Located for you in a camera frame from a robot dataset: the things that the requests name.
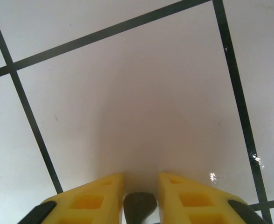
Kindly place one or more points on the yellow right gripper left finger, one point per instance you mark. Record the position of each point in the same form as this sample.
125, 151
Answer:
113, 193

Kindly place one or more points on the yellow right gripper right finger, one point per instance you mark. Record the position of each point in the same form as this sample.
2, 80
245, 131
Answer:
167, 198

